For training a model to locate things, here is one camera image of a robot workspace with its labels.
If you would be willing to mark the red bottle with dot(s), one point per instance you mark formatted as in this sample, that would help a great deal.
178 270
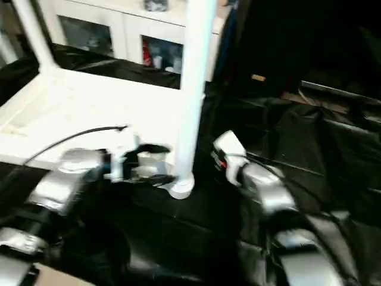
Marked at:
146 53

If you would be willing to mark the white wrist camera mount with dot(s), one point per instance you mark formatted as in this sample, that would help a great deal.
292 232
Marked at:
229 149
122 152

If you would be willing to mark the small yellow label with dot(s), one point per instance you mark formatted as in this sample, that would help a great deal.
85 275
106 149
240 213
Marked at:
258 77

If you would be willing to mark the white plastic table top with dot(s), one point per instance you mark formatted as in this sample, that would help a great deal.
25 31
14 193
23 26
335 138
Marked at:
89 107

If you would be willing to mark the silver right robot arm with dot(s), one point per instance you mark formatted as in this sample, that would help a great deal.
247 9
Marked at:
268 190

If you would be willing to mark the white glass-door cabinet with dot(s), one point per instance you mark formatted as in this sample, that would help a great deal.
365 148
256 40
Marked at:
107 24

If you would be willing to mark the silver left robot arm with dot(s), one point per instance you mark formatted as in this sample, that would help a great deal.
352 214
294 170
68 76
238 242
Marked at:
59 179

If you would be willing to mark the small grey container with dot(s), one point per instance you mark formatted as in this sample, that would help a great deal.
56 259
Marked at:
155 5

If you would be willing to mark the white plastic table leg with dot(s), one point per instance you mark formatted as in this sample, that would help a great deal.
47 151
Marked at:
193 77
33 36

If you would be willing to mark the dark metal rail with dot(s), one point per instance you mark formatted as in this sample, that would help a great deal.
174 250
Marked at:
342 92

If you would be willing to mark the black plastic mat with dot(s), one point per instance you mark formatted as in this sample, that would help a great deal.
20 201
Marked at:
309 155

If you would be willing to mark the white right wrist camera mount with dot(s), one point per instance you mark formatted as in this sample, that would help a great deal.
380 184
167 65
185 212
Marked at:
229 149

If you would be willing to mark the white door frame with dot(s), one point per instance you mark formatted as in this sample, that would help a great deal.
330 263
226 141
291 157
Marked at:
6 46

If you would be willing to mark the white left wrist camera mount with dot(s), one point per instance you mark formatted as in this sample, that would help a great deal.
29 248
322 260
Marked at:
122 152

